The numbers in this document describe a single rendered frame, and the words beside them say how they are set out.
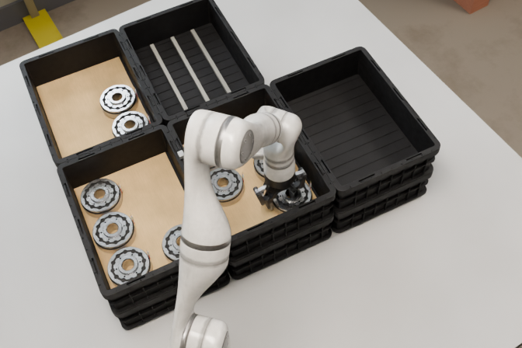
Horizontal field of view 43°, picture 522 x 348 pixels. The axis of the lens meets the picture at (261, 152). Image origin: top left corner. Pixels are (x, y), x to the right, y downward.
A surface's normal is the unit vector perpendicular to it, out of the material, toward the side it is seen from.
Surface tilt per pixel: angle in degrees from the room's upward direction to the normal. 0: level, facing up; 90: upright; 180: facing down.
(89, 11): 0
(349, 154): 0
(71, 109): 0
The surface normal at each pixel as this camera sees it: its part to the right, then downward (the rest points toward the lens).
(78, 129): -0.04, -0.57
